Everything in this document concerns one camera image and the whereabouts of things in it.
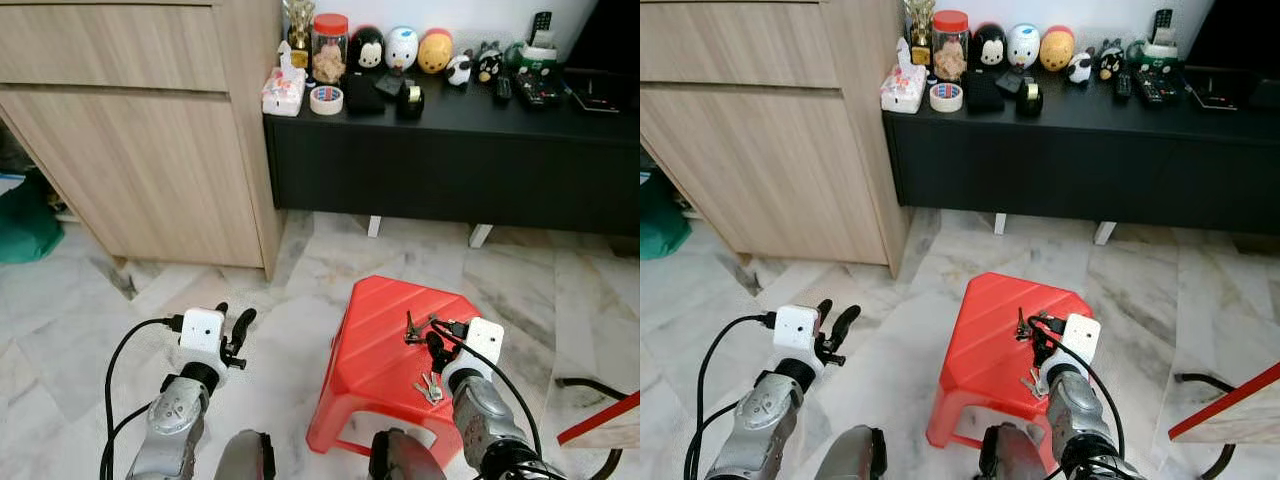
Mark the small black penguin toy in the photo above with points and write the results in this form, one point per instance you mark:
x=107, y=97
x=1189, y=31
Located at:
x=1110, y=60
x=489, y=62

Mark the black tape dispenser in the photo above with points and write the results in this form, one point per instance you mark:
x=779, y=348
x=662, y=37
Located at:
x=409, y=98
x=1029, y=96

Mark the slim black remote control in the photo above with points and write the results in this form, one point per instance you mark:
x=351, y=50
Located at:
x=1123, y=85

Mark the robot left leg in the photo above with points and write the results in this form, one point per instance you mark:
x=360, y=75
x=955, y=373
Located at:
x=850, y=455
x=245, y=455

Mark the light wooden cabinet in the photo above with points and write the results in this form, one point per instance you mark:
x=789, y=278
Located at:
x=130, y=170
x=760, y=170

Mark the gold trophy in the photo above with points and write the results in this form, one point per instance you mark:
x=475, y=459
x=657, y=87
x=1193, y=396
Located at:
x=918, y=22
x=298, y=25

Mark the black low console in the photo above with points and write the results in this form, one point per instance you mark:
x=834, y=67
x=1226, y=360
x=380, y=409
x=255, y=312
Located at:
x=1080, y=170
x=450, y=170

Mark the pink white tissue pack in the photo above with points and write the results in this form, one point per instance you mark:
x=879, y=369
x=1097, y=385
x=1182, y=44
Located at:
x=903, y=85
x=283, y=88

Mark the black television screen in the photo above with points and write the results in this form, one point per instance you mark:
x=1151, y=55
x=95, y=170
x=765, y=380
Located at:
x=615, y=30
x=1240, y=30

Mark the black pouch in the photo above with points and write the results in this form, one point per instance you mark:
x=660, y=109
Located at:
x=985, y=92
x=362, y=95

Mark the small silver key bunch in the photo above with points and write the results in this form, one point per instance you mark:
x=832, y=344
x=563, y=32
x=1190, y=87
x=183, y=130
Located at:
x=430, y=388
x=1033, y=382

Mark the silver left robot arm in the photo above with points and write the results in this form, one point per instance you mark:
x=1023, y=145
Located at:
x=175, y=420
x=765, y=415

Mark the clear jar with red lid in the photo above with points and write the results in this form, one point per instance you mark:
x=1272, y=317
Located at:
x=329, y=50
x=950, y=45

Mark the yellow round toy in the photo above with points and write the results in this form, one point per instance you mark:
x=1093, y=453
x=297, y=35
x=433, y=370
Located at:
x=1056, y=48
x=435, y=52

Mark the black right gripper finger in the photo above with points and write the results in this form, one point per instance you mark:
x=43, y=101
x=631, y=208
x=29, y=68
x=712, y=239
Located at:
x=1032, y=333
x=1020, y=325
x=409, y=328
x=422, y=336

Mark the small panda toy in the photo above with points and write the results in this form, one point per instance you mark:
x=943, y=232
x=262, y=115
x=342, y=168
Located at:
x=459, y=68
x=1080, y=66

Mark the white tape roll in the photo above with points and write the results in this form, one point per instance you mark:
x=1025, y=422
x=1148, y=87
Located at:
x=326, y=99
x=946, y=96

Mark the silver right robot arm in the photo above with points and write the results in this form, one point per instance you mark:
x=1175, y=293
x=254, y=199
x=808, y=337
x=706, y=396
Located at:
x=490, y=420
x=1080, y=420

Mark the green bag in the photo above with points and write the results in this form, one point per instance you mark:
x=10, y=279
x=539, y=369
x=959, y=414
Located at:
x=660, y=220
x=25, y=220

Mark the wide black remote control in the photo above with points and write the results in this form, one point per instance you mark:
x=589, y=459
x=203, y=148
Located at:
x=540, y=90
x=1158, y=88

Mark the black table leg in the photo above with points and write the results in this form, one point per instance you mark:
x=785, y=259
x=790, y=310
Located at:
x=590, y=383
x=1205, y=378

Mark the white round toy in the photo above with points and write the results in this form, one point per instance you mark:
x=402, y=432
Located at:
x=402, y=47
x=1023, y=45

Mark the black tablet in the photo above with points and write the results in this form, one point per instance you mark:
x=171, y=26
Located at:
x=1215, y=92
x=595, y=95

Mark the red plastic stool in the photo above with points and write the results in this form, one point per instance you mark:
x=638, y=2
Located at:
x=985, y=350
x=375, y=350

